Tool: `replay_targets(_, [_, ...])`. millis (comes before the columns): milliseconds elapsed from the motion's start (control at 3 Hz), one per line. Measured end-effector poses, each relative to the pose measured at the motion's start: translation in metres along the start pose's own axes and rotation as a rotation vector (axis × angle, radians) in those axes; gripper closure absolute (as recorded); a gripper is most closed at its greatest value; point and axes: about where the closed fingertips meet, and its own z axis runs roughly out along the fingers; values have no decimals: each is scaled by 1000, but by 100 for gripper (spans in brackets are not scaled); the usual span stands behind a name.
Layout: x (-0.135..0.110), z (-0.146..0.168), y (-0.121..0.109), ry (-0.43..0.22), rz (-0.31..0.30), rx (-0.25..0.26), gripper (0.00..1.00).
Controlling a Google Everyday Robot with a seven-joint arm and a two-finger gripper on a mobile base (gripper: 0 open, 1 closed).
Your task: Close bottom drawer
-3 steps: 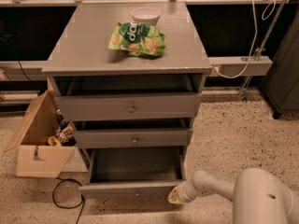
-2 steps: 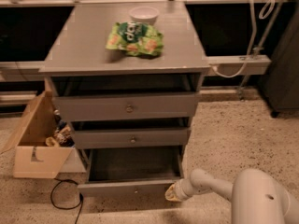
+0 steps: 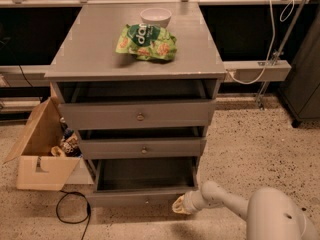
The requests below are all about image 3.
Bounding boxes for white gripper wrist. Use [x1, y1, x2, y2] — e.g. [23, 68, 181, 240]
[172, 190, 204, 215]

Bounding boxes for grey bottom drawer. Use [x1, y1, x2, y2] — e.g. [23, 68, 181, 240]
[87, 157, 198, 207]

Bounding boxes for grey drawer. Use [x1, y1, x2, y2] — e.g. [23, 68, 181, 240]
[59, 100, 215, 130]
[87, 157, 198, 207]
[79, 137, 206, 159]

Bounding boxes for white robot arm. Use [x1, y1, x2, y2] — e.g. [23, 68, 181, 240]
[172, 181, 320, 240]

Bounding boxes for grey top drawer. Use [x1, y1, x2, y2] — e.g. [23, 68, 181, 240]
[59, 100, 215, 130]

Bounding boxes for grey middle drawer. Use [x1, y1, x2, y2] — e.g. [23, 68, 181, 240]
[79, 137, 206, 159]

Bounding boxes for grey wooden drawer cabinet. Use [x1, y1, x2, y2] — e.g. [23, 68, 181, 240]
[44, 1, 227, 172]

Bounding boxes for items inside cardboard box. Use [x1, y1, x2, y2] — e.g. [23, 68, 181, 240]
[51, 117, 82, 157]

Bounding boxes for metal diagonal support rod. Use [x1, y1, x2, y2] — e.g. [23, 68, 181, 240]
[255, 0, 316, 111]

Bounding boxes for open cardboard box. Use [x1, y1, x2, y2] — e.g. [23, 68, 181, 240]
[4, 98, 85, 191]

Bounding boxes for green snack bag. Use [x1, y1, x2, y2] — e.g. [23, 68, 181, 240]
[116, 23, 177, 61]

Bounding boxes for dark grey side cabinet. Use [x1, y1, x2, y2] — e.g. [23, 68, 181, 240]
[279, 12, 320, 128]

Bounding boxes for white ceramic bowl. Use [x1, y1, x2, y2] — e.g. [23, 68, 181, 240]
[140, 8, 172, 28]

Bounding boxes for black floor cable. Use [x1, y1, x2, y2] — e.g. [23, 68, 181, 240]
[55, 189, 92, 240]

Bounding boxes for grey wall shelf rail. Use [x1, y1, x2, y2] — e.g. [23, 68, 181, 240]
[223, 60, 291, 84]

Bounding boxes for white hanging cable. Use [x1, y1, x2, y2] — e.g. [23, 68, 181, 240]
[227, 0, 296, 86]

